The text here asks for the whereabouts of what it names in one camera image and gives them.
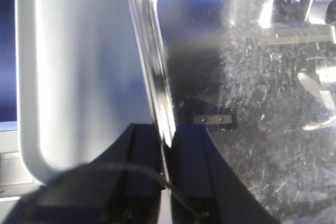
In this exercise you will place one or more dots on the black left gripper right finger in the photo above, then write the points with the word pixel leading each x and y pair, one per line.
pixel 201 175

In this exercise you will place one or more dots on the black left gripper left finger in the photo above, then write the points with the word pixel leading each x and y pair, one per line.
pixel 119 186

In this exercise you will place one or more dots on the silver metal tray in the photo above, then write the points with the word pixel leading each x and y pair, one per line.
pixel 260 75

